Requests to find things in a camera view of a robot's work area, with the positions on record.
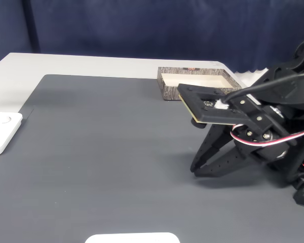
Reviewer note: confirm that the bark pattern cardboard box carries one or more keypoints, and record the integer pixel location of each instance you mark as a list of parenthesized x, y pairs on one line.
[(167, 88)]

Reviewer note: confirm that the grey table mat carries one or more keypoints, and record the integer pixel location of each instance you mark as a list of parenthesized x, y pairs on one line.
[(104, 164)]

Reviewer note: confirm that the white rounded flat device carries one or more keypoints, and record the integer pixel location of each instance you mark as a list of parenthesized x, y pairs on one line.
[(131, 238)]

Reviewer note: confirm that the dark blue curtain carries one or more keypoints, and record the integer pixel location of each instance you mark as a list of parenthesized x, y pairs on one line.
[(142, 27)]

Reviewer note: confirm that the white tray with round dimples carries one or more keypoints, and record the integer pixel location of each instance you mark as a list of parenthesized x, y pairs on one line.
[(2, 131)]

